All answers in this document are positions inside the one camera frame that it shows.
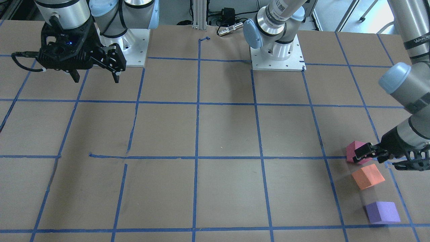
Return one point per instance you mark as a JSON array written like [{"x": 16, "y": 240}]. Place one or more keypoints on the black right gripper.
[{"x": 91, "y": 37}]

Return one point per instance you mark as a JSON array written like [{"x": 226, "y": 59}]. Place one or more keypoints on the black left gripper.
[{"x": 391, "y": 140}]

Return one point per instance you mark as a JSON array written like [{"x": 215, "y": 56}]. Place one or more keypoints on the orange foam cube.
[{"x": 367, "y": 176}]

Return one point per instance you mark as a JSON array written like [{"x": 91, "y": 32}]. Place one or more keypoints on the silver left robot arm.
[{"x": 274, "y": 28}]

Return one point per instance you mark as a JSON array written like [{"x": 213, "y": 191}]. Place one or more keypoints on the pink foam cube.
[{"x": 350, "y": 152}]

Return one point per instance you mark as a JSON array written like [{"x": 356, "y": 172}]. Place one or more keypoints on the purple foam cube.
[{"x": 382, "y": 213}]

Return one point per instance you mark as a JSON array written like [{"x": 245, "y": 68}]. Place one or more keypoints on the brown paper table mat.
[{"x": 196, "y": 146}]

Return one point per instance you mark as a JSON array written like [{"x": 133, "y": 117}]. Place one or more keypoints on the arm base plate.
[
  {"x": 278, "y": 57},
  {"x": 134, "y": 44}
]

